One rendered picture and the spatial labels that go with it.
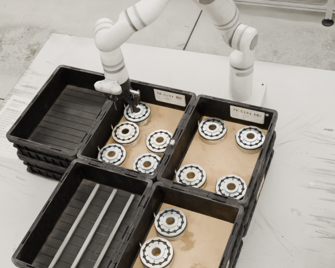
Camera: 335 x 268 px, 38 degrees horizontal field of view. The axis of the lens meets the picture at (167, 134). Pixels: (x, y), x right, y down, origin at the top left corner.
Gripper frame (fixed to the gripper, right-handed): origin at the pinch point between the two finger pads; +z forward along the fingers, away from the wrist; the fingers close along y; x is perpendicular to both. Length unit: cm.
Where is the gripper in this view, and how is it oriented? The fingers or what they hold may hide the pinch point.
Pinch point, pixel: (125, 107)
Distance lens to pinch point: 166.6
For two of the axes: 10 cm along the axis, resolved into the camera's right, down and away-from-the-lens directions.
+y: -9.2, -2.2, 3.2
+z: 1.1, 6.4, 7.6
